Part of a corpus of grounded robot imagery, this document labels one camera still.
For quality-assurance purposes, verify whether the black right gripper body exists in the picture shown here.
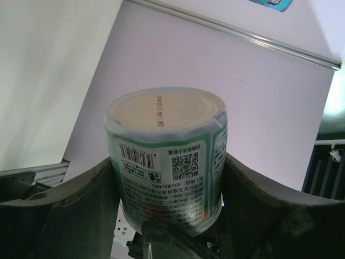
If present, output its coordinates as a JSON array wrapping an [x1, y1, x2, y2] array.
[[126, 215, 232, 258]]

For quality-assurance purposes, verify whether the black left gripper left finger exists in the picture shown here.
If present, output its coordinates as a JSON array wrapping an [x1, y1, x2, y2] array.
[[1, 158, 120, 258]]

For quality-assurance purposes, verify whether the left aluminium frame post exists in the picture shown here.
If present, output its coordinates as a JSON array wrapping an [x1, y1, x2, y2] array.
[[130, 1, 341, 71]]

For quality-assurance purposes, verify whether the green label can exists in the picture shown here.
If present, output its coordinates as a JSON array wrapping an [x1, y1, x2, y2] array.
[[104, 87, 228, 236]]

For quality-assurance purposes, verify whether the blue soup can with noodles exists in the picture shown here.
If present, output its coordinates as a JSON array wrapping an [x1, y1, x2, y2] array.
[[250, 0, 293, 12]]

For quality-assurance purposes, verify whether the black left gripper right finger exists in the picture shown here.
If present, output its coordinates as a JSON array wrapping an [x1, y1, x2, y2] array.
[[222, 155, 344, 258]]

